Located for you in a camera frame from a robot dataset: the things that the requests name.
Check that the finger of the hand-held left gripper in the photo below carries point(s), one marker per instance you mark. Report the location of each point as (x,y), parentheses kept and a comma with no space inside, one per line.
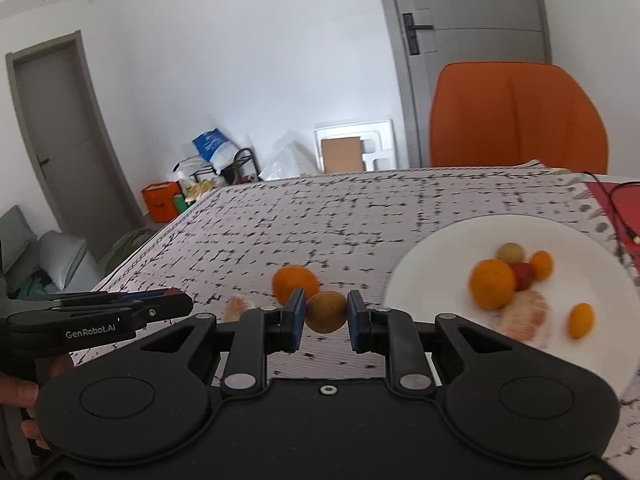
(115,296)
(170,310)

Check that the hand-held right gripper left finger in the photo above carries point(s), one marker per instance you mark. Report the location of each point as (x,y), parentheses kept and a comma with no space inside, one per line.
(298,317)

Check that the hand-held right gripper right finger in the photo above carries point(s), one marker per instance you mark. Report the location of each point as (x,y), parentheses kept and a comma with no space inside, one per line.
(356,321)

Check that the yellow-brown round fruit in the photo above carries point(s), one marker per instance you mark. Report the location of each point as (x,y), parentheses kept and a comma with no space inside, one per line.
(326,312)

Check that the peeled pomelo piece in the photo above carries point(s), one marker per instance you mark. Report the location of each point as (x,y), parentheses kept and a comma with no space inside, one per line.
(530,320)
(236,310)

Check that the white plate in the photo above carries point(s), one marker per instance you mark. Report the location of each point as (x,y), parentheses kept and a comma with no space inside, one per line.
(440,260)

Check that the large orange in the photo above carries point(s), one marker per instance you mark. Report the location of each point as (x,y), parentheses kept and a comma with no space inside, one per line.
(292,280)
(492,283)

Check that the small green-brown fruit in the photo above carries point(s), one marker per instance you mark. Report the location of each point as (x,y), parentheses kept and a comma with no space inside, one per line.
(510,252)

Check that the small red fruit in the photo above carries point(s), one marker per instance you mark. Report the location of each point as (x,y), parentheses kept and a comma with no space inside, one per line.
(523,276)

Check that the small tangerine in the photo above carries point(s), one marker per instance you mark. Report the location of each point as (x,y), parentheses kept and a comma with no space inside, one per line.
(581,321)
(542,265)

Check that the person's left hand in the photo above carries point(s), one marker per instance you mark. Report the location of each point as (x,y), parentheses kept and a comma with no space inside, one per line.
(20,391)

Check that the green rug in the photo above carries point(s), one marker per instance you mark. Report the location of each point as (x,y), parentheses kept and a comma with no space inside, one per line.
(130,247)

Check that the grey-green sofa cushion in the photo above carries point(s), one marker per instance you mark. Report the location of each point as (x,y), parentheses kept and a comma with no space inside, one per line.
(55,260)

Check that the orange box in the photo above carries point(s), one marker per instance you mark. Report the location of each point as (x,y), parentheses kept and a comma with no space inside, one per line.
(160,202)

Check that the green box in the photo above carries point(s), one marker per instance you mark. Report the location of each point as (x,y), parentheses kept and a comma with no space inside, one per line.
(179,205)

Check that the black and white printed tablecloth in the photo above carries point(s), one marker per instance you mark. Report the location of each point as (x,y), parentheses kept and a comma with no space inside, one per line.
(325,210)

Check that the white plastic bag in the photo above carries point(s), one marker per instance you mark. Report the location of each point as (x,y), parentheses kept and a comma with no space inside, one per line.
(192,167)

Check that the clear plastic bag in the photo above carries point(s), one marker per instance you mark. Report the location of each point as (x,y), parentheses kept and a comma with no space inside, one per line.
(290,162)

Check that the grey-green interior door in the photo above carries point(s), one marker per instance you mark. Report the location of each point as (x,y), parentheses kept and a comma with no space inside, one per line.
(55,150)

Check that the black metal rack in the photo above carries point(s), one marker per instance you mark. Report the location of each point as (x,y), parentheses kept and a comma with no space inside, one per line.
(245,165)

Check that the brown cardboard sheet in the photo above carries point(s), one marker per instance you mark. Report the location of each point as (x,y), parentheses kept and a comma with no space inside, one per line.
(341,154)

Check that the blue and white bag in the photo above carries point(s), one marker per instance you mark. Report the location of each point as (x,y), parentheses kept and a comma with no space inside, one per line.
(212,147)

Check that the white foam board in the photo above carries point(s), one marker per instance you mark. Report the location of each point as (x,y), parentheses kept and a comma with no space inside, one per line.
(380,135)

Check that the orange chair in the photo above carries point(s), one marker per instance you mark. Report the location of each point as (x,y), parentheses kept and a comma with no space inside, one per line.
(515,115)

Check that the red and orange table mat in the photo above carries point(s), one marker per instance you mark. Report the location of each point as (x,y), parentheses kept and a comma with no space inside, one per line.
(620,195)

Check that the grey door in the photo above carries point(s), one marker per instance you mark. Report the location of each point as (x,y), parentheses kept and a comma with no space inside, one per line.
(475,20)

